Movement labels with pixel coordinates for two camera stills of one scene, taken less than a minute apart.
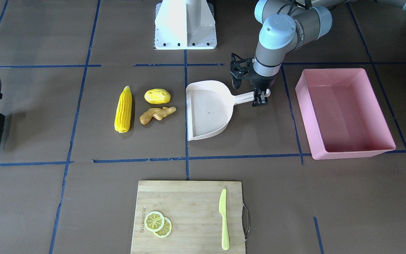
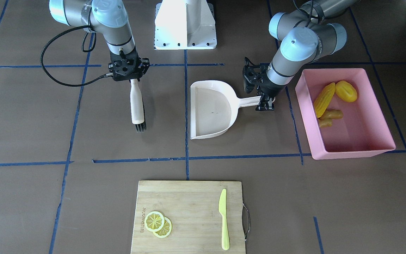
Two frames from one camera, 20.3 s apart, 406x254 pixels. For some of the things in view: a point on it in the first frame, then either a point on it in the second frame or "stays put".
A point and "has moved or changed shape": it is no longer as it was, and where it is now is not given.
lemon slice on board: x=154 y=221 stays put
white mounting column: x=185 y=24 stays put
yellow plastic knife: x=225 y=242 stays put
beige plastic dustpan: x=209 y=105 has moved or changed shape
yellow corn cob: x=123 y=112 to x=322 y=100
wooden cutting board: x=192 y=207 stays put
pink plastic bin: x=342 y=115 stays put
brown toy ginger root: x=158 y=113 to x=326 y=119
